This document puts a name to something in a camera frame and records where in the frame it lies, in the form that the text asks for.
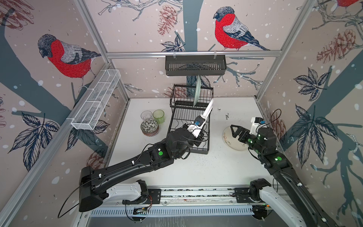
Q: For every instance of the aluminium front rail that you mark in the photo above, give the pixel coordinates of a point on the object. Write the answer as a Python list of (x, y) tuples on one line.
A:
[(118, 192)]

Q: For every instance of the pink floral bowl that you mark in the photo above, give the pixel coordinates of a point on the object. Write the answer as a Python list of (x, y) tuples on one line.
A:
[(149, 125)]

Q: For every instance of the aluminium top crossbar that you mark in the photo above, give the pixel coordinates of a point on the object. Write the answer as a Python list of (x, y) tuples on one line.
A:
[(144, 55)]

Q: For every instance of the white plate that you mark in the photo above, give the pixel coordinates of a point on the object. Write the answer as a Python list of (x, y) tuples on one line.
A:
[(208, 109)]

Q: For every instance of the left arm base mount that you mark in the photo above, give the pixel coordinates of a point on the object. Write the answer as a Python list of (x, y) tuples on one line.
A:
[(142, 194)]

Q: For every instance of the black hanging wire shelf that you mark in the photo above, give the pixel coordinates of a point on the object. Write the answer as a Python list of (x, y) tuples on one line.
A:
[(195, 65)]

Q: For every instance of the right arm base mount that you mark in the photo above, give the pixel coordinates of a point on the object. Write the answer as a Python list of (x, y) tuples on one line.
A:
[(246, 195)]

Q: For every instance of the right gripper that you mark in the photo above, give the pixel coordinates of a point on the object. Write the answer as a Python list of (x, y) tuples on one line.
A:
[(241, 129)]

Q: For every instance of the green glass tumbler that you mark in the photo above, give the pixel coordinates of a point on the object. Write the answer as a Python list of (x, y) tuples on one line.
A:
[(159, 116)]

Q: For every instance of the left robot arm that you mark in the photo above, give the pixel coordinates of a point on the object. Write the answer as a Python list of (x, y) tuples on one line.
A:
[(93, 184)]

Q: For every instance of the black two-tier dish rack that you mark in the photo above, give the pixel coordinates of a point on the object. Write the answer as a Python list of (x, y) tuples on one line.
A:
[(188, 104)]

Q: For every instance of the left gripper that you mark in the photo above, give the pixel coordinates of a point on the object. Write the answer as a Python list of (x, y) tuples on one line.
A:
[(197, 140)]

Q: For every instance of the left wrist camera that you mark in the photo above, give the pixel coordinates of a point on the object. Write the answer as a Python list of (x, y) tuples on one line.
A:
[(196, 127)]

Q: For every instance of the cream plate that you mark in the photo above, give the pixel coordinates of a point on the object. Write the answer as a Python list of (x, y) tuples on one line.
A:
[(232, 142)]

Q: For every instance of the white mesh wall basket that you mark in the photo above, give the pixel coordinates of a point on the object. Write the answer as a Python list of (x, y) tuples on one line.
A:
[(92, 108)]

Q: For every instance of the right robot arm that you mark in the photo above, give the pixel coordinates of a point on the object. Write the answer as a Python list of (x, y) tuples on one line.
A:
[(306, 212)]

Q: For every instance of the clear glass tumbler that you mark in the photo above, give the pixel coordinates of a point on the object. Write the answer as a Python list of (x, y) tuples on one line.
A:
[(146, 115)]

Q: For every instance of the green plate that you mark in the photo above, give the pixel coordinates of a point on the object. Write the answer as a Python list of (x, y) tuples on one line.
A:
[(197, 91)]

